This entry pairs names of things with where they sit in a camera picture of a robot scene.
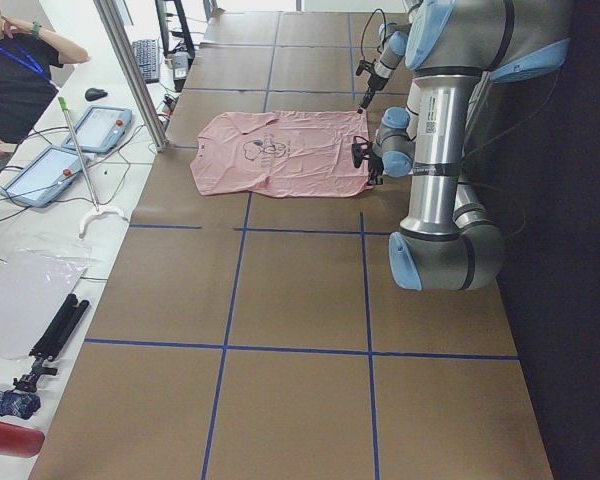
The pink Snoopy t-shirt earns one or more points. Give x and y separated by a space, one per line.
280 154

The far blue teach pendant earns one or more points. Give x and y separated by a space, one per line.
101 128

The black folded tripod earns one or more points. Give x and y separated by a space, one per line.
52 342

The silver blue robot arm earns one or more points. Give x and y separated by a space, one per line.
447 241
393 38

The blue teach pendant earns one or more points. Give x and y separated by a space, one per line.
44 178
101 128

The blue folded umbrella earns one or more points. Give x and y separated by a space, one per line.
17 404

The person in black shirt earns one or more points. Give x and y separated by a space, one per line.
28 52

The aluminium frame post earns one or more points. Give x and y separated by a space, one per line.
115 30

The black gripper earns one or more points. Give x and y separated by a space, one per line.
375 167
373 80

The near blue teach pendant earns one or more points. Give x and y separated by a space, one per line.
44 178

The red bottle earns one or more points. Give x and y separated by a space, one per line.
17 441

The clear plastic bag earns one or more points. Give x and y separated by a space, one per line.
34 283

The black computer mouse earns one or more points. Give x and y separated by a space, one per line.
93 94

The black keyboard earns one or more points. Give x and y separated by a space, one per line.
147 55

